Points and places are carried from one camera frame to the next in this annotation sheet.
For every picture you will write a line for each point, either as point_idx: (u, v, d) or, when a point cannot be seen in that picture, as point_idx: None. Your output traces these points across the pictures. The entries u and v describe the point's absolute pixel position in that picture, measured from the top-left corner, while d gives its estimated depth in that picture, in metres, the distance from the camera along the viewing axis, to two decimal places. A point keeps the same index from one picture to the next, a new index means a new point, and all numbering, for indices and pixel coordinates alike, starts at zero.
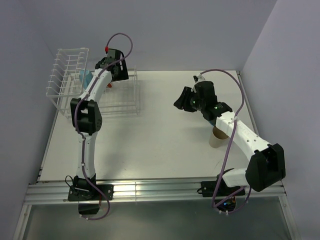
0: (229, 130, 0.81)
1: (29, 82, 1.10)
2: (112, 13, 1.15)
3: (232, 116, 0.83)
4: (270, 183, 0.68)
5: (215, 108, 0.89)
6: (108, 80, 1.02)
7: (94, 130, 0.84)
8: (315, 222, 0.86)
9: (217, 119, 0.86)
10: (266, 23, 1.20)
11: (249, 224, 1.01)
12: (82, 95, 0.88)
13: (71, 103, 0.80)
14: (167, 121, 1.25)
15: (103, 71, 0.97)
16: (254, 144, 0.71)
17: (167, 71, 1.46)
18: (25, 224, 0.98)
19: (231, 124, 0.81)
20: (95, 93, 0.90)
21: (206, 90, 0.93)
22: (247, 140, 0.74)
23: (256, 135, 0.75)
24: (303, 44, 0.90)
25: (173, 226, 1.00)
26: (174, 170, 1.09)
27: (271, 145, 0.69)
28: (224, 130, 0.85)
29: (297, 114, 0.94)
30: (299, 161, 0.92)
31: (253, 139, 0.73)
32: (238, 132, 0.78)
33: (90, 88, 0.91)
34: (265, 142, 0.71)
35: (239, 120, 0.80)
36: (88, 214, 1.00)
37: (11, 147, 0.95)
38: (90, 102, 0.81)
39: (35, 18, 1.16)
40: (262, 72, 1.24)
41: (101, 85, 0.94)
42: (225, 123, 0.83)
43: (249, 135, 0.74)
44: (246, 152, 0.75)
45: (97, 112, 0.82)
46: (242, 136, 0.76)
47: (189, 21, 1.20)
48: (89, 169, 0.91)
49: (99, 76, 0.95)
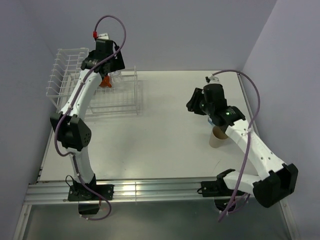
0: (241, 142, 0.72)
1: (28, 82, 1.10)
2: (112, 13, 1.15)
3: (245, 127, 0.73)
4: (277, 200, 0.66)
5: (227, 114, 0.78)
6: (99, 81, 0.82)
7: (81, 146, 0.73)
8: (315, 222, 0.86)
9: (228, 128, 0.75)
10: (266, 23, 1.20)
11: (249, 224, 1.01)
12: (63, 108, 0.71)
13: (51, 118, 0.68)
14: (167, 121, 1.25)
15: (90, 73, 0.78)
16: (269, 163, 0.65)
17: (167, 71, 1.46)
18: (25, 224, 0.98)
19: (245, 136, 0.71)
20: (80, 104, 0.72)
21: (215, 93, 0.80)
22: (261, 157, 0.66)
23: (270, 151, 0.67)
24: (303, 44, 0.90)
25: (173, 226, 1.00)
26: (174, 170, 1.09)
27: (286, 165, 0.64)
28: (234, 140, 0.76)
29: (297, 114, 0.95)
30: (299, 161, 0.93)
31: (268, 157, 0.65)
32: (252, 147, 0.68)
33: (74, 97, 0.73)
34: (280, 160, 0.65)
35: (253, 131, 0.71)
36: (88, 214, 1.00)
37: (11, 147, 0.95)
38: (73, 117, 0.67)
39: (35, 18, 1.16)
40: (262, 72, 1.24)
41: (87, 94, 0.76)
42: (237, 134, 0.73)
43: (263, 152, 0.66)
44: (258, 169, 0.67)
45: (82, 128, 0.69)
46: (255, 152, 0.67)
47: (189, 21, 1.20)
48: (85, 176, 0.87)
49: (86, 81, 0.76)
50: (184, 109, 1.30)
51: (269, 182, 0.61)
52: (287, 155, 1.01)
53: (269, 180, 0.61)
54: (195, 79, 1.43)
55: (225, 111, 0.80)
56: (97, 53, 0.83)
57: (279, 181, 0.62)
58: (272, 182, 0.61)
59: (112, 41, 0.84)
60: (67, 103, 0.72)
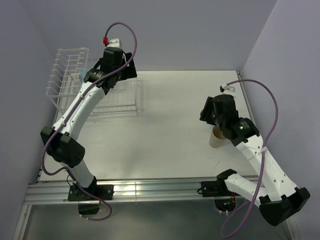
0: (254, 160, 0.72)
1: (28, 82, 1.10)
2: (112, 13, 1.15)
3: (259, 145, 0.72)
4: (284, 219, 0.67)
5: (240, 127, 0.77)
6: (101, 95, 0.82)
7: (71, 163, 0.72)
8: (314, 222, 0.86)
9: (240, 143, 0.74)
10: (266, 23, 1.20)
11: (249, 224, 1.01)
12: (57, 123, 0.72)
13: (41, 131, 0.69)
14: (167, 121, 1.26)
15: (91, 87, 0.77)
16: (281, 187, 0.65)
17: (167, 71, 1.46)
18: (25, 224, 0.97)
19: (258, 155, 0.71)
20: (74, 121, 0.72)
21: (227, 106, 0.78)
22: (274, 180, 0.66)
23: (283, 174, 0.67)
24: (303, 44, 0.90)
25: (173, 226, 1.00)
26: (174, 170, 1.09)
27: (299, 189, 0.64)
28: (246, 156, 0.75)
29: (297, 114, 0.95)
30: (300, 161, 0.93)
31: (281, 180, 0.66)
32: (266, 167, 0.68)
33: (69, 113, 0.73)
34: (292, 184, 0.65)
35: (267, 151, 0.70)
36: (88, 214, 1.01)
37: (11, 147, 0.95)
38: (64, 135, 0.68)
39: (35, 18, 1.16)
40: (262, 72, 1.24)
41: (85, 110, 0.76)
42: (251, 151, 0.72)
43: (276, 175, 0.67)
44: (269, 191, 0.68)
45: (73, 146, 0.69)
46: (268, 173, 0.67)
47: (189, 21, 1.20)
48: (83, 182, 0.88)
49: (85, 96, 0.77)
50: (183, 109, 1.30)
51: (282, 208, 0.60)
52: (287, 155, 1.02)
53: (281, 206, 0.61)
54: (195, 79, 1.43)
55: (238, 123, 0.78)
56: (104, 64, 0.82)
57: (291, 206, 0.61)
58: (285, 208, 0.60)
59: (120, 52, 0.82)
60: (62, 118, 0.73)
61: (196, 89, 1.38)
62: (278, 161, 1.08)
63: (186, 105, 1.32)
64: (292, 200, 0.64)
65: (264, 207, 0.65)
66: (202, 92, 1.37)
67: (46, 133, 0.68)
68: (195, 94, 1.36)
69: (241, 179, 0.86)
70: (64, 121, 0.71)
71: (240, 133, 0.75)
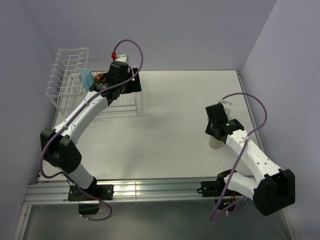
0: (239, 149, 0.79)
1: (28, 82, 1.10)
2: (111, 13, 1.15)
3: (243, 136, 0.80)
4: (278, 208, 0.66)
5: (226, 124, 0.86)
6: (105, 104, 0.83)
7: (68, 169, 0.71)
8: (315, 222, 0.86)
9: (228, 136, 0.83)
10: (266, 23, 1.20)
11: (249, 224, 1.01)
12: (59, 126, 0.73)
13: (41, 132, 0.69)
14: (167, 120, 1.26)
15: (96, 96, 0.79)
16: (264, 168, 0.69)
17: (168, 71, 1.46)
18: (25, 224, 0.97)
19: (242, 143, 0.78)
20: (76, 125, 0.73)
21: (216, 109, 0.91)
22: (257, 162, 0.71)
23: (266, 158, 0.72)
24: (304, 43, 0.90)
25: (173, 226, 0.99)
26: (174, 170, 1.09)
27: (282, 170, 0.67)
28: (234, 149, 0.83)
29: (297, 113, 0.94)
30: (300, 161, 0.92)
31: (264, 163, 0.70)
32: (247, 151, 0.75)
33: (72, 117, 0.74)
34: (276, 166, 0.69)
35: (251, 140, 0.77)
36: (88, 214, 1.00)
37: (11, 147, 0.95)
38: (64, 138, 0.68)
39: (34, 18, 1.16)
40: (262, 72, 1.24)
41: (87, 116, 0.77)
42: (236, 141, 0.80)
43: (260, 158, 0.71)
44: (255, 175, 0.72)
45: (71, 151, 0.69)
46: (252, 157, 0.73)
47: (189, 21, 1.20)
48: (82, 183, 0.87)
49: (89, 103, 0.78)
50: (184, 109, 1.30)
51: (264, 184, 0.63)
52: (287, 155, 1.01)
53: (263, 182, 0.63)
54: (195, 79, 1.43)
55: (225, 122, 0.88)
56: (110, 76, 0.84)
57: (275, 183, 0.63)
58: (267, 184, 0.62)
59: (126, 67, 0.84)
60: (64, 122, 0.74)
61: (196, 89, 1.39)
62: (278, 161, 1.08)
63: (186, 105, 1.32)
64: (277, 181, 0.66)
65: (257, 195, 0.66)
66: (203, 93, 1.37)
67: (46, 134, 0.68)
68: (195, 94, 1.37)
69: (238, 176, 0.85)
70: (66, 124, 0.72)
71: (226, 127, 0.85)
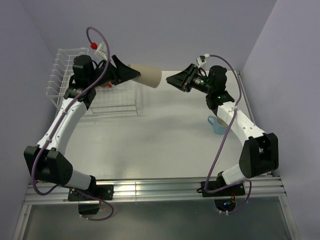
0: (228, 119, 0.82)
1: (28, 82, 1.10)
2: (111, 13, 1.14)
3: (232, 106, 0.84)
4: (261, 171, 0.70)
5: (218, 97, 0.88)
6: (83, 109, 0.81)
7: (62, 180, 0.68)
8: (315, 223, 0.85)
9: (218, 108, 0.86)
10: (266, 22, 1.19)
11: (249, 224, 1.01)
12: (42, 140, 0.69)
13: (25, 153, 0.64)
14: (166, 121, 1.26)
15: (74, 102, 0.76)
16: (249, 131, 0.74)
17: (167, 71, 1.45)
18: (25, 224, 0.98)
19: (231, 113, 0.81)
20: (60, 135, 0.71)
21: (219, 80, 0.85)
22: (243, 127, 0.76)
23: (253, 124, 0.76)
24: (304, 43, 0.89)
25: (173, 226, 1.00)
26: (175, 170, 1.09)
27: (266, 134, 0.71)
28: (224, 120, 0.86)
29: (297, 113, 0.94)
30: (301, 162, 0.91)
31: (250, 127, 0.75)
32: (237, 120, 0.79)
33: (53, 129, 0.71)
34: (261, 130, 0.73)
35: (239, 110, 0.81)
36: (88, 214, 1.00)
37: (11, 146, 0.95)
38: (51, 151, 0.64)
39: (34, 18, 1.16)
40: (262, 72, 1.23)
41: (69, 123, 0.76)
42: (225, 111, 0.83)
43: (247, 123, 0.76)
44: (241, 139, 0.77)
45: (61, 162, 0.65)
46: (240, 124, 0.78)
47: (189, 21, 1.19)
48: (83, 184, 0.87)
49: (68, 111, 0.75)
50: (183, 110, 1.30)
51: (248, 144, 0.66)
52: (287, 155, 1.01)
53: (248, 143, 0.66)
54: None
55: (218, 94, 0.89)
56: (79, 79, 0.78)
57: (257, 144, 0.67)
58: (250, 144, 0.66)
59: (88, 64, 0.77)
60: (46, 135, 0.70)
61: None
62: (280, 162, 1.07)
63: (186, 105, 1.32)
64: (260, 141, 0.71)
65: (243, 159, 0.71)
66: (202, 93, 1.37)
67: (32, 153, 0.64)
68: (195, 95, 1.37)
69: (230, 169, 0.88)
70: (49, 136, 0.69)
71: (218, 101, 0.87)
